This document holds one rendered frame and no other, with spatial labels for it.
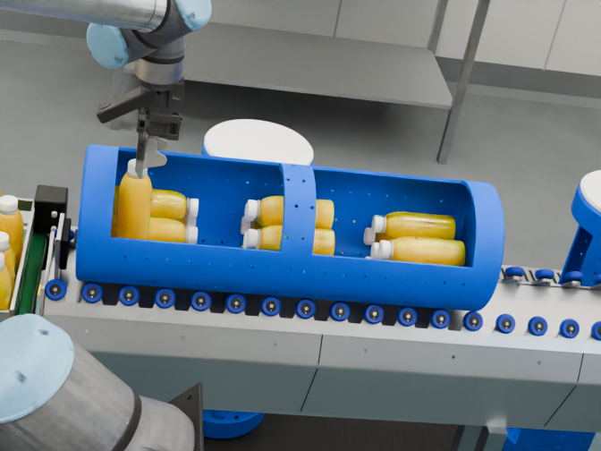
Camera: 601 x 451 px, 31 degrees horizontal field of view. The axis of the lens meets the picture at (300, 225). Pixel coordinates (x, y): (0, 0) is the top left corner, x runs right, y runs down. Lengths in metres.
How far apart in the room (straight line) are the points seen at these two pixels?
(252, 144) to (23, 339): 1.46
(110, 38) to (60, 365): 0.71
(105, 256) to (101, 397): 0.83
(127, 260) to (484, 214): 0.74
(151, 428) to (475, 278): 1.04
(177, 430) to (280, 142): 1.43
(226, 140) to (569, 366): 0.99
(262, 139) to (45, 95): 2.46
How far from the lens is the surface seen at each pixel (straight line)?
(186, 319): 2.32
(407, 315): 2.37
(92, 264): 2.21
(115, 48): 1.89
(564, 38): 5.95
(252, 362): 2.37
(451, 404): 2.58
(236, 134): 2.78
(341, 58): 5.19
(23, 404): 1.36
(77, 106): 5.05
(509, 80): 5.94
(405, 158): 5.05
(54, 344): 1.37
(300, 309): 2.33
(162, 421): 1.46
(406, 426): 3.35
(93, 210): 2.17
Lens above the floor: 2.36
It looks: 32 degrees down
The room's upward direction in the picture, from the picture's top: 11 degrees clockwise
